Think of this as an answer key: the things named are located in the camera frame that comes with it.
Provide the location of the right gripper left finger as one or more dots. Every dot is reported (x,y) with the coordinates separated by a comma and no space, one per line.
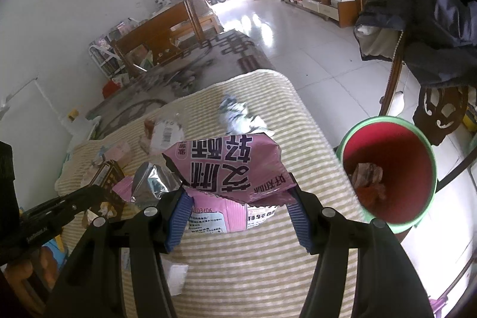
(90,283)

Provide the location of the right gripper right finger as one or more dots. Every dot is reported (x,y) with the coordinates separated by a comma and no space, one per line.
(387,283)

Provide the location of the pink foil snack bag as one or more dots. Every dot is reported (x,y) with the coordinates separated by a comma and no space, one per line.
(235,182)

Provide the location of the blue grey paper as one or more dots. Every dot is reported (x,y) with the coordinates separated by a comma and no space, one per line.
(237,120)

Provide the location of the red brown paper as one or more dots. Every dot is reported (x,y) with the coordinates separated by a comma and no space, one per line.
(145,139)

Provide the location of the red green trash bin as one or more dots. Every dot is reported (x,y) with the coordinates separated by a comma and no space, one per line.
(408,163)

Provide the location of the left hand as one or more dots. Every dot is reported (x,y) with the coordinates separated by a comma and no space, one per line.
(46,267)

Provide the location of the dark brown snack wrapper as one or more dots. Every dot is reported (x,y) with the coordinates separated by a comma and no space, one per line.
(105,176)

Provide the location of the striped beige table cloth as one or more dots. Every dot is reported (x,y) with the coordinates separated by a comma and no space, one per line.
(264,271)

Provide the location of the pink white tissue box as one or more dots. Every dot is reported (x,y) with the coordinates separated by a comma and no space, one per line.
(120,152)

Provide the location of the clear plastic barcode wrapper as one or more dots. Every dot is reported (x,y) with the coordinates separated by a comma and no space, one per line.
(166,133)

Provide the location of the wooden chair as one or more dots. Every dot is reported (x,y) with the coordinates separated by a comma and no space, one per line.
(439,111)

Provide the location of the wooden bench sofa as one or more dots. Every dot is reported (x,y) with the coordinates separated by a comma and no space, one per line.
(158,34)

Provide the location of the dark blue jacket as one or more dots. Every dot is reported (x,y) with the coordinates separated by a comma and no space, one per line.
(438,36)

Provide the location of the patterned grey rug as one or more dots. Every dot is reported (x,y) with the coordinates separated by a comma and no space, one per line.
(217,59)

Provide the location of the low tv cabinet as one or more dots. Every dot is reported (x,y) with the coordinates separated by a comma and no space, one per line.
(343,12)

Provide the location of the white wire rack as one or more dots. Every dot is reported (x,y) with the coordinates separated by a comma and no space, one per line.
(104,56)

